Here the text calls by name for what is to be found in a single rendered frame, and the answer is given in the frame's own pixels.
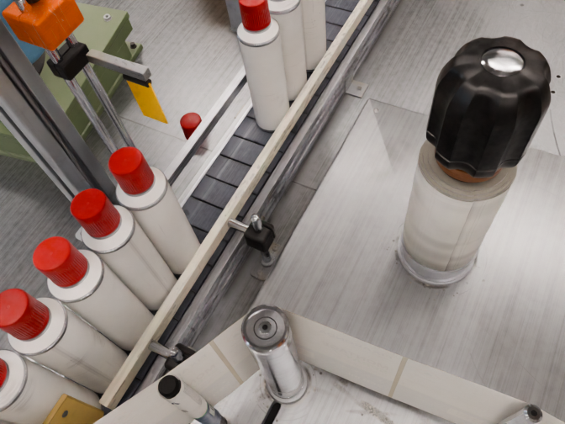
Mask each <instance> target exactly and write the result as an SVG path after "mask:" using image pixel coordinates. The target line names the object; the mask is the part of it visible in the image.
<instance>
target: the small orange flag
mask: <svg viewBox="0 0 565 424"><path fill-rule="evenodd" d="M123 79H124V80H126V81H127V83H128V84H129V87H130V89H131V91H132V93H133V94H134V96H135V99H136V101H137V103H138V105H139V106H140V109H141V111H142V113H143V115H144V116H146V117H149V118H152V119H155V120H158V121H161V122H162V123H165V124H168V122H167V120H166V116H165V115H164V113H163V111H162V108H161V106H160V103H159V101H158V99H157V97H156V94H155V92H154V90H153V87H152V86H151V80H150V79H148V80H147V81H146V82H145V81H142V80H140V79H137V78H134V77H131V76H128V75H125V74H123Z"/></svg>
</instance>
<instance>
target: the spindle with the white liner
mask: <svg viewBox="0 0 565 424"><path fill-rule="evenodd" d="M550 82H551V70H550V67H549V64H548V62H547V59H546V58H545V56H544V55H543V54H542V53H541V52H540V51H538V50H534V49H531V48H530V47H528V46H527V45H525V44H524V43H523V42H522V41H521V40H519V39H516V38H514V37H509V36H503V37H499V38H493V39H491V38H484V37H480V38H477V39H475V40H471V41H469V42H467V43H466V44H465V45H464V46H462V47H461V48H460V50H459V51H458V52H457V53H456V54H455V56H454V57H453V58H451V59H450V60H449V61H448V62H447V63H446V64H445V65H444V66H443V68H442V69H441V71H440V73H439V75H438V78H437V80H436V87H435V91H434V95H433V99H432V104H431V107H430V114H429V118H428V123H427V126H426V141H425V142H424V144H423V145H422V147H421V148H420V153H419V157H418V163H417V168H416V171H415V176H414V181H413V186H412V191H411V194H410V197H409V206H408V210H407V214H406V217H405V222H404V225H403V228H402V232H401V236H400V238H399V244H398V255H399V260H400V262H401V263H402V265H403V266H404V268H405V269H406V271H407V272H408V273H409V274H411V275H412V276H413V277H414V278H416V279H418V280H419V281H421V282H424V283H426V284H432V285H448V284H454V283H455V282H457V281H459V280H461V279H463V278H464V277H465V276H466V275H467V274H468V273H469V272H470V270H471V269H472V267H473V264H474V261H475V258H476V256H477V255H478V252H479V248H480V246H481V244H482V242H483V239H484V237H485V235H486V233H487V232H488V229H489V228H490V226H491V225H492V223H493V221H494V217H495V216H496V214H497V213H498V211H499V208H500V207H501V205H502V203H503V202H504V198H505V196H506V194H507V193H508V191H509V189H510V187H511V185H512V184H513V182H514V180H515V178H516V174H517V164H518V163H519V162H520V161H521V160H522V158H523V157H524V156H525V154H526V152H527V150H528V148H529V146H530V144H531V142H532V140H533V138H534V136H535V134H536V132H537V131H538V129H539V127H540V125H541V122H542V121H543V119H544V117H545V115H546V113H547V110H548V109H549V106H550V103H551V90H550V86H549V84H550Z"/></svg>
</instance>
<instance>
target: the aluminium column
mask: <svg viewBox="0 0 565 424"><path fill-rule="evenodd" d="M0 56H1V57H2V58H3V59H4V60H5V62H6V63H7V64H8V66H9V67H10V68H11V70H12V71H13V73H14V74H15V75H16V77H17V78H18V79H19V81H20V82H21V83H22V84H23V86H24V87H25V89H26V90H27V91H28V93H29V95H30V96H31V97H32V99H33V100H34V101H35V102H36V104H37V105H38V106H39V108H40V110H41V111H42V112H43V114H44V115H45V117H46V118H47V119H48V120H49V122H50V123H51V125H52V126H53V128H54V129H55V131H56V132H57V134H58V135H59V137H60V138H61V139H62V140H63V142H64V143H65V145H66V147H67V148H68V150H69V151H70V153H71V154H72V155H73V157H74V158H75V159H76V161H77V163H78V164H79V166H80V167H81V168H82V170H83V171H84V172H85V173H86V175H87V177H88V178H89V179H90V181H91V182H92V184H93V185H94V186H95V188H96V189H99V190H101V191H103V192H104V193H105V194H106V196H107V197H108V199H109V200H110V201H111V203H112V204H115V205H121V204H120V203H119V201H118V200H117V197H116V187H115V185H114V183H113V182H112V180H111V179H110V178H109V176H108V174H107V173H106V172H105V171H104V169H103V167H102V166H101V164H100V163H99V162H98V160H97V158H96V157H95V156H94V155H93V153H92V151H91V150H90V148H89V147H88V146H87V144H86V142H85V141H84V139H83V138H82V137H81V135H80V134H79V132H78V131H77V129H76V128H75V126H74V125H73V123H72V122H71V121H70V119H69V118H68V117H67V115H66V113H65V112H64V110H63V109H62V107H61V106H60V105H59V103H58V102H57V101H56V99H55V97H54V96H53V94H52V93H51V91H50V90H49V88H48V87H47V86H46V85H45V83H44V81H43V80H42V78H41V77H40V75H39V73H38V72H37V71H36V70H35V69H34V67H33V65H32V64H31V62H30V61H29V59H28V57H27V56H26V55H25V54H24V52H23V51H22V49H21V48H20V46H19V45H18V43H17V41H16V40H15V39H14V37H13V36H12V35H11V33H10V32H9V30H8V28H7V27H6V26H5V24H4V23H3V21H2V20H1V19H0ZM0 120H1V121H2V123H3V124H4V125H5V126H6V127H7V129H8V130H9V131H10V132H11V133H12V134H13V136H14V137H15V138H16V139H17V140H18V142H19V143H20V144H21V145H22V146H23V148H24V149H25V150H26V151H27V152H28V153H29V154H30V155H31V156H32V157H33V159H34V160H35V161H36V162H37V163H38V164H39V166H40V167H41V168H42V169H43V170H44V172H45V173H46V174H47V175H48V176H49V178H50V179H51V180H52V181H53V182H54V184H55V185H56V186H57V187H58V188H59V189H60V191H61V192H62V193H63V194H64V195H65V196H66V197H67V198H68V199H69V200H70V202H71V201H72V200H73V199H74V197H75V196H76V195H77V194H78V193H80V192H81V191H83V190H85V189H89V188H92V187H91V186H90V185H89V184H88V182H87V181H86V179H85V178H84V177H83V175H81V173H80V172H79V171H78V169H77V168H76V167H75V165H74V164H73V163H72V161H71V160H70V158H69V157H68V155H67V154H66V153H65V152H64V150H63V149H62V147H61V145H60V144H59V143H58V141H57V140H56V138H55V137H54V136H53V135H52V133H51V132H50V130H49V129H48V127H47V126H46V125H45V123H44V122H43V120H42V119H41V117H39V115H38V114H37V113H36V111H35V110H34V108H33V107H32V105H31V104H30V103H29V101H28V100H27V98H26V97H25V96H24V95H23V93H22V92H21V91H20V89H19V88H18V86H17V85H16V84H15V82H14V81H13V79H12V78H11V77H10V76H9V75H8V74H7V72H6V71H5V70H4V69H3V67H2V66H1V64H0ZM121 206H122V205H121Z"/></svg>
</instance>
